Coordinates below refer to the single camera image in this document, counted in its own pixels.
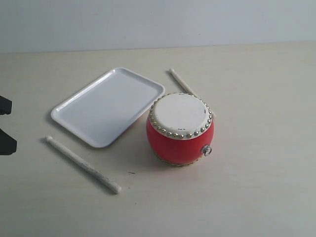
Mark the small red drum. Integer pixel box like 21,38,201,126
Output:
146,93,214,166

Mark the white rectangular plastic tray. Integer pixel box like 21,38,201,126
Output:
51,67,165,148

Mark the white drumstick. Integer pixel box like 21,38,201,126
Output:
168,69,201,99
45,135,122,194

